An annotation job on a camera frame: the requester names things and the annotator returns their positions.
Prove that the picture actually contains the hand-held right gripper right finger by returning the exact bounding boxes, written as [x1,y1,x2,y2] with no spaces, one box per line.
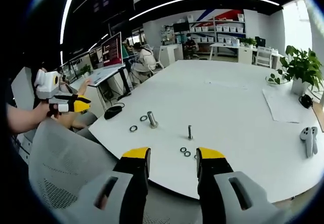
[196,146,290,224]

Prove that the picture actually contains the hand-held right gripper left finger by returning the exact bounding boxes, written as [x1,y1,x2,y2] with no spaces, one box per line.
[67,146,152,224]

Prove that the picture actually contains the large steel threaded stud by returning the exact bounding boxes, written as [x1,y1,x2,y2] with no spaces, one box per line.
[146,110,159,129]

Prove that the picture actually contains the small desk plant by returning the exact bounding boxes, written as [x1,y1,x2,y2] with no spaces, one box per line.
[79,63,94,78]

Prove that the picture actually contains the white office desk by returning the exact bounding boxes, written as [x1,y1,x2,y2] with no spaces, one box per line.
[68,65,132,118]

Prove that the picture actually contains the grey mesh office chair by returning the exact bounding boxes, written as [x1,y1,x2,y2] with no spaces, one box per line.
[27,119,163,224]

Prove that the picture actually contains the computer monitor with red screen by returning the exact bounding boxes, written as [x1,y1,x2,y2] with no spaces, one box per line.
[101,31,125,69]

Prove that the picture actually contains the long ceiling light strip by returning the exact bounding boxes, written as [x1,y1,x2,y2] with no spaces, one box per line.
[59,0,82,45]

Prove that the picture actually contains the grey handheld controller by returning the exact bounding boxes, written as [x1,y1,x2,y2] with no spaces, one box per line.
[310,126,319,156]
[299,127,314,159]

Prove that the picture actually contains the white cabinet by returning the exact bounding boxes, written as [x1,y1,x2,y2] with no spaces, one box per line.
[158,43,184,65]

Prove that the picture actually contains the white paper sheet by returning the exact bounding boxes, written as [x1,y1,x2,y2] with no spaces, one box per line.
[262,88,317,124]

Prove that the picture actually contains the small black device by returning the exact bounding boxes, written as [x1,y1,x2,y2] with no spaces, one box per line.
[298,93,314,109]

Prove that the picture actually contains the small trailing plant in glass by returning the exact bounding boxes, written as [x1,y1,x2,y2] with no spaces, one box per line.
[265,68,290,86]

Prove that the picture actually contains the white slatted chair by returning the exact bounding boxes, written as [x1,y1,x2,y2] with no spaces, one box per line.
[254,46,273,68]

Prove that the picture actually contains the white background desk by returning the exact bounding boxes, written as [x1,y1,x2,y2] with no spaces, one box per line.
[209,42,254,63]

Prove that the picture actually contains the large potted green plant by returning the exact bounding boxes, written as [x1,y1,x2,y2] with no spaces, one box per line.
[276,45,324,96]

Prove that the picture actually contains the storage shelf with white bins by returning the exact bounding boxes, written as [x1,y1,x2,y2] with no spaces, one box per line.
[187,13,247,45]

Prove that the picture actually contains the black wall screen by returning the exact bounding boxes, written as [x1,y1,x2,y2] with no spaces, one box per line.
[172,22,191,32]

